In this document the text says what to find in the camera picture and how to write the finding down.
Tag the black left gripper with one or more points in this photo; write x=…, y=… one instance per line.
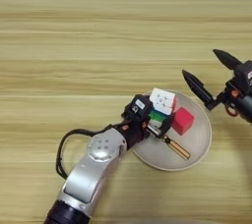
x=133, y=134

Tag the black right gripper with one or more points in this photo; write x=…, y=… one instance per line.
x=244, y=106

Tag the multicolour puzzle cube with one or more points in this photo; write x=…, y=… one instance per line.
x=162, y=100

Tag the red cube block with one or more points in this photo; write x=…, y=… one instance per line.
x=183, y=121

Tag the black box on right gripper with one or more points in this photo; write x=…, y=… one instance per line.
x=244, y=77

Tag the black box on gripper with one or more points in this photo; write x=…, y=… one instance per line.
x=244, y=77
x=138, y=106

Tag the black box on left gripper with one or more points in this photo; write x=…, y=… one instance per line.
x=138, y=106

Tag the round beige plate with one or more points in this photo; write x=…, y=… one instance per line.
x=197, y=149

